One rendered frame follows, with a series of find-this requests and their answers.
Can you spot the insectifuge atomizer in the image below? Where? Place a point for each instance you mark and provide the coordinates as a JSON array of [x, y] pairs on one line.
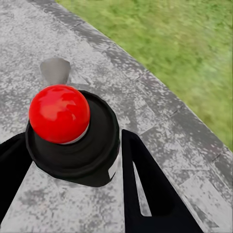
[[72, 135]]

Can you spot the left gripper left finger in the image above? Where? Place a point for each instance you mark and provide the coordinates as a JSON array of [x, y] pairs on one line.
[[15, 162]]

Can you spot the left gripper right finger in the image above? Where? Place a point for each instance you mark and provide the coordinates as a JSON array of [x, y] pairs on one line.
[[169, 213]]

